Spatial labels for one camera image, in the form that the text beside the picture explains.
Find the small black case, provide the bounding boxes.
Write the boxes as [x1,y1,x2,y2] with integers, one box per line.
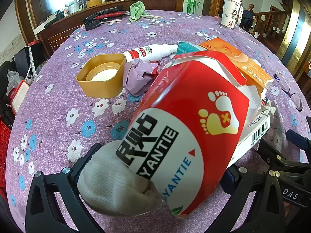
[85,19,102,31]

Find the black bag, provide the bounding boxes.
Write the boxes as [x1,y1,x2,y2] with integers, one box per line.
[13,46,45,78]

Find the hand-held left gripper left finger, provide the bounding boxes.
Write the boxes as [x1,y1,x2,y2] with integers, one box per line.
[25,143,103,233]

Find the white box red rim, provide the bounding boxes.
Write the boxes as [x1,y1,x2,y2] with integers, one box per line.
[7,80,31,116]

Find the white flat box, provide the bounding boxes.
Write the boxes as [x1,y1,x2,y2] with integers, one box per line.
[33,17,64,35]

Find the clear bag with contents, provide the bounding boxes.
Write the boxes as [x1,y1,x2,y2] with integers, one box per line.
[6,69,21,95]

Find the white braided strap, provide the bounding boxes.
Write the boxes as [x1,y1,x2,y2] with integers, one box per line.
[27,46,37,78]

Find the white spray bottle red label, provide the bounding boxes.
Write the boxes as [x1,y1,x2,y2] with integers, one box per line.
[123,43,180,63]

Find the white printed paper cup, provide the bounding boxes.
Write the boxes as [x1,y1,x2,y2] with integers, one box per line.
[221,0,243,29]

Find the white medicine box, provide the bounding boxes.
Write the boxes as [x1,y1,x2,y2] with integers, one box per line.
[227,97,277,169]

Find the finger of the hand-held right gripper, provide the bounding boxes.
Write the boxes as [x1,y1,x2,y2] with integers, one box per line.
[286,129,311,151]
[258,142,311,173]

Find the eyeglasses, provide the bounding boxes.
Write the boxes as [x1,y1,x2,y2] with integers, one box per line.
[273,71,305,111]

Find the white knit cloth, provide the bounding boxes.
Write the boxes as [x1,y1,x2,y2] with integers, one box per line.
[76,139,163,216]

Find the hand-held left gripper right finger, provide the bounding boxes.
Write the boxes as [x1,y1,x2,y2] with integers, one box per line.
[220,166,292,233]

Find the wooden stair railing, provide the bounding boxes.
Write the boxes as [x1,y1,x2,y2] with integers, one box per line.
[248,3,286,44]

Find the yellow square lid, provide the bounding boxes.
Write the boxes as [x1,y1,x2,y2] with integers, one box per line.
[76,54,126,99]

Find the red plastic mesh basket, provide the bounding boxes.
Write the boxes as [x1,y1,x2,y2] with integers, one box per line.
[0,119,11,190]

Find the crumpled purple plastic bag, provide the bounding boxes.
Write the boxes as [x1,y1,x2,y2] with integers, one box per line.
[123,59,161,97]

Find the teal packet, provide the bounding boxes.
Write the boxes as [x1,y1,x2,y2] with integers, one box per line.
[174,41,207,56]

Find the red footprint carton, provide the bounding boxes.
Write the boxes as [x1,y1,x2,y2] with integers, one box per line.
[128,51,251,220]

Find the metal pot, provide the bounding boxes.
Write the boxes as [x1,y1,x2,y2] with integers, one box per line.
[66,1,80,14]

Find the dark blue cloth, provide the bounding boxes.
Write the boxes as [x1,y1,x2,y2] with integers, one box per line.
[243,10,254,31]

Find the orange carton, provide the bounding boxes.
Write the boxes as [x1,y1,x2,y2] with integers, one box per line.
[200,37,274,97]

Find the black red tool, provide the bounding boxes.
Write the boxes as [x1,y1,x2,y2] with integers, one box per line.
[83,5,125,23]

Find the purple floral tablecloth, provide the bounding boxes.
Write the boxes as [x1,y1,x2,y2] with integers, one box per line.
[6,10,311,233]

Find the green cloth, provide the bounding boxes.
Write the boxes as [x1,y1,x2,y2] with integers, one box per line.
[129,1,145,23]

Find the wooden partition counter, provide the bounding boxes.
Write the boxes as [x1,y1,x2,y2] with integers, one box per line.
[15,0,184,56]

